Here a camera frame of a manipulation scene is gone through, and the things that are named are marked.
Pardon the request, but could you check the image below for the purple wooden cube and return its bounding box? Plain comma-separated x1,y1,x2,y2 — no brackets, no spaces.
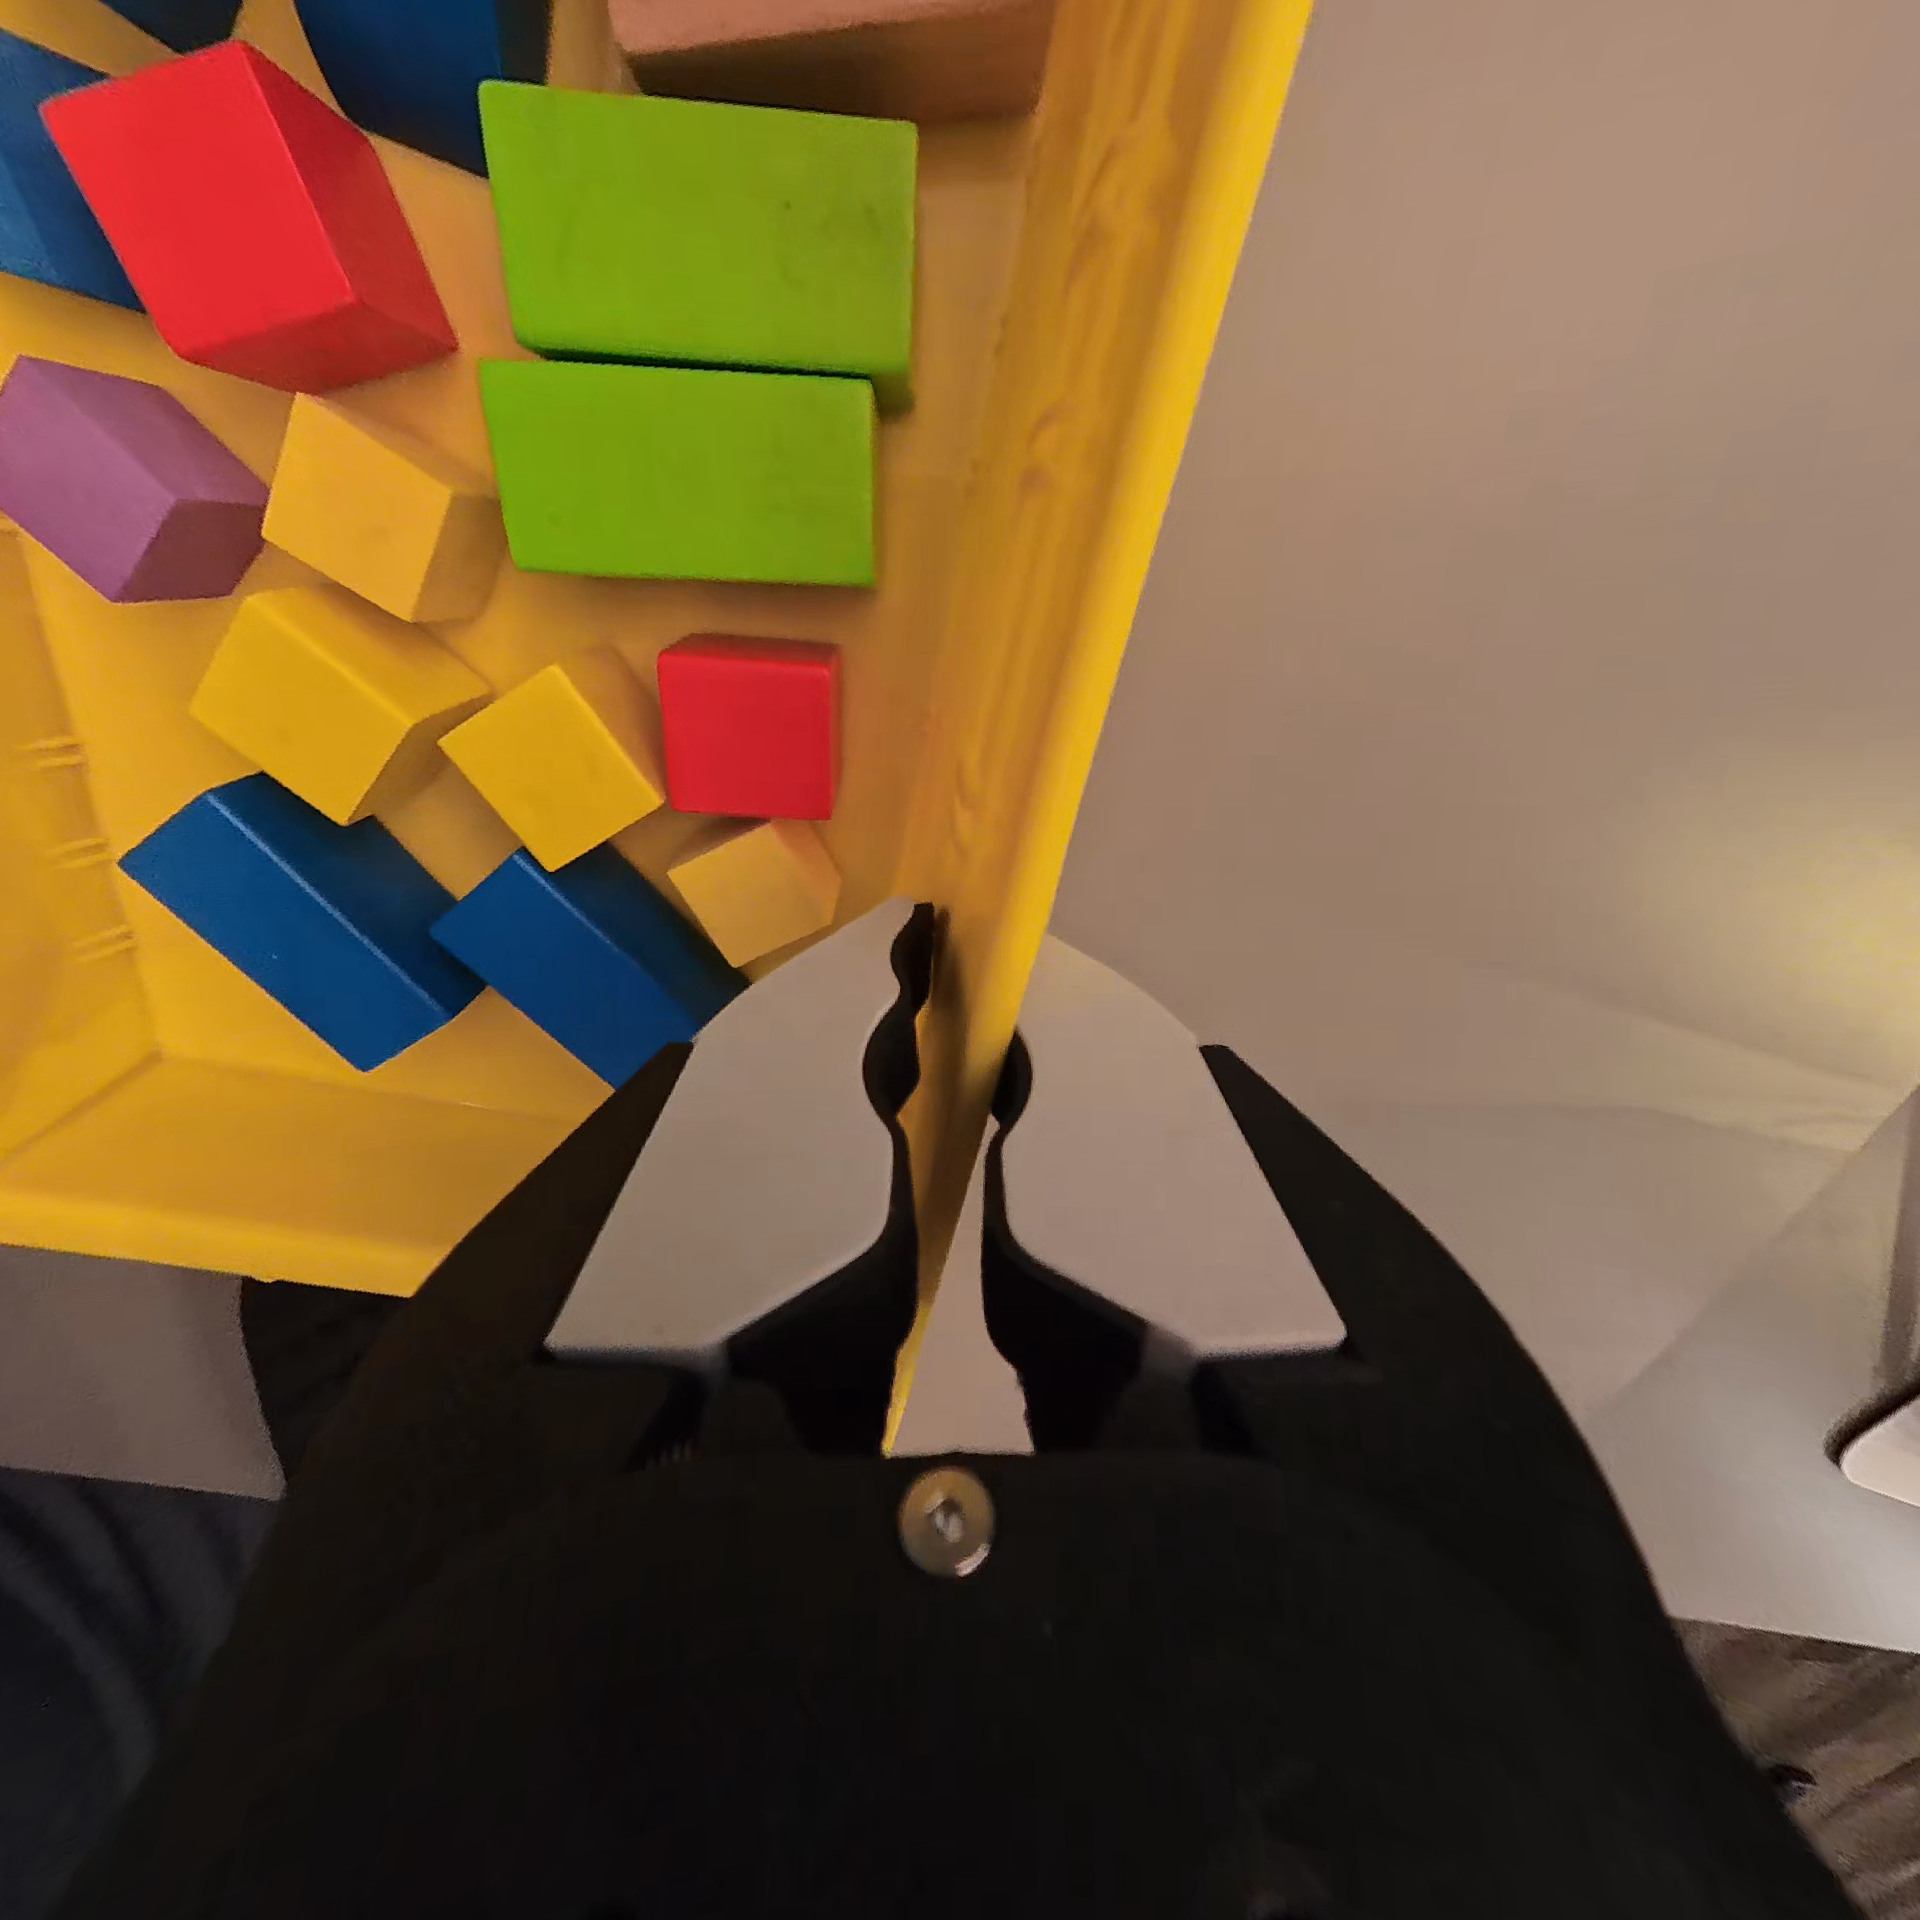
0,355,273,603

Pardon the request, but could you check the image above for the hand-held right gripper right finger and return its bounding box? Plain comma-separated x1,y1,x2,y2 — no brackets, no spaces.
981,931,1345,1364

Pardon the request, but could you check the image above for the blue wooden half cylinder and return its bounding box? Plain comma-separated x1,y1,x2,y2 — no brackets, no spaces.
291,0,548,172

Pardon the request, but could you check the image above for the yellow plastic bin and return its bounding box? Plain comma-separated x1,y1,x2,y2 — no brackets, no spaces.
0,0,1313,1455

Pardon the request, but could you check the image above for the natural wooden rectangular block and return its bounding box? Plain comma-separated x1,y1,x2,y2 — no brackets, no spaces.
607,0,1057,126

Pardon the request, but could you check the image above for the green rectangular wooden block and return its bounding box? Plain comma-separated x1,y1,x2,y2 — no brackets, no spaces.
475,80,919,414
475,361,880,588

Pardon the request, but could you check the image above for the blue rectangular wooden block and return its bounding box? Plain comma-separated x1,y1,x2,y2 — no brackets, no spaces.
117,772,488,1073
431,845,746,1088

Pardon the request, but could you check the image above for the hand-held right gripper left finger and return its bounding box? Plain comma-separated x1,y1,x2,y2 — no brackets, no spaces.
543,900,934,1373

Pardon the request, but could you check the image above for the red wooden cube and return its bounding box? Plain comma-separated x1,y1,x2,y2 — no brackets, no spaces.
36,40,459,396
654,633,842,822

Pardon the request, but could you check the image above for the instruction sheet stand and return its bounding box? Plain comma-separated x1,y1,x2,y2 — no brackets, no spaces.
1582,1088,1920,1652

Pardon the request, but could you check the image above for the yellow wooden cube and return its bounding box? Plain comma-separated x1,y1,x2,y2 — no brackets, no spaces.
262,393,503,624
667,819,842,969
437,649,667,875
187,584,494,826

